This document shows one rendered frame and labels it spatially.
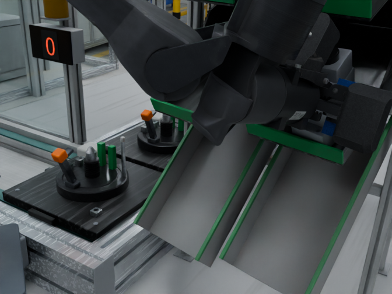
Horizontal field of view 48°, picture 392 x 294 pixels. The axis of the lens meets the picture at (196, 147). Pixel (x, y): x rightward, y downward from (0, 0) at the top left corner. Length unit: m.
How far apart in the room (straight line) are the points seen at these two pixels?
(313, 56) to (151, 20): 0.16
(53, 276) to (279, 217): 0.38
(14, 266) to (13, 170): 0.57
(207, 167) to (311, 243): 0.20
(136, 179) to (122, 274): 0.22
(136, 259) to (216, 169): 0.22
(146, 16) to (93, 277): 0.46
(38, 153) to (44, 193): 0.28
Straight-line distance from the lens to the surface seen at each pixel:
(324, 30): 0.45
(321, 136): 0.52
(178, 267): 0.86
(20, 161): 1.16
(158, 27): 0.37
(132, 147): 1.06
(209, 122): 0.38
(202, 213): 0.69
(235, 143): 0.72
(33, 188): 0.92
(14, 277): 0.56
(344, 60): 0.58
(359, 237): 1.02
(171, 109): 0.62
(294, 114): 0.44
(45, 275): 0.82
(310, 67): 0.44
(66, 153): 0.82
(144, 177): 0.92
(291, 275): 0.64
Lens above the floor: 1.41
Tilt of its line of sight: 24 degrees down
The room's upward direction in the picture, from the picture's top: 2 degrees clockwise
